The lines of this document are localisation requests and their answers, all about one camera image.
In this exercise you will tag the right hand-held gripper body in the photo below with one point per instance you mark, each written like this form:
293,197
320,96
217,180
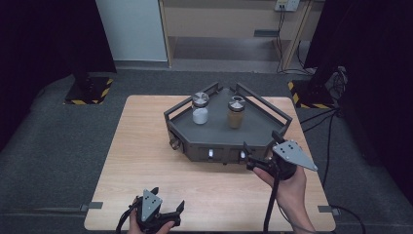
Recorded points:
293,156

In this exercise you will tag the glass jar of brown powder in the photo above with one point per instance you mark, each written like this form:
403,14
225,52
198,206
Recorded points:
236,115

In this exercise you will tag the white wall outlet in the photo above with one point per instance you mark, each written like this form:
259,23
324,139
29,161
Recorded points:
287,5

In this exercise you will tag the glass jar of white powder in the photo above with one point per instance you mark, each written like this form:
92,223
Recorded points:
200,112

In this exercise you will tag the black stand with striped base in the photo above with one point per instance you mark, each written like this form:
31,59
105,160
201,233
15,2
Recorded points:
87,92
311,94

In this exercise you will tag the white panel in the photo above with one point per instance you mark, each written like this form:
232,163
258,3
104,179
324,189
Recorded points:
133,29

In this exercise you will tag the dark grey corner rack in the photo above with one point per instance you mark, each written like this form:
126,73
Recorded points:
214,131

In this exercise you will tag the person's left hand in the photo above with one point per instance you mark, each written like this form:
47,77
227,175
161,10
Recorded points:
133,226

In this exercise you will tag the grey wall strip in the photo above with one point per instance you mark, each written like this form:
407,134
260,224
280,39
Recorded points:
266,33

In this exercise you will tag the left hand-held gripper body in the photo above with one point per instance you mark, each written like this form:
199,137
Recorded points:
151,208

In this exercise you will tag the grey table bracket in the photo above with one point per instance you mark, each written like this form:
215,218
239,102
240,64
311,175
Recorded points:
328,210
92,205

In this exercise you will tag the person's right hand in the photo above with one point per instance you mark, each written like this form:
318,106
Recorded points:
292,191

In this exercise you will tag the black curtain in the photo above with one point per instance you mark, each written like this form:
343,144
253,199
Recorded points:
373,81
48,48

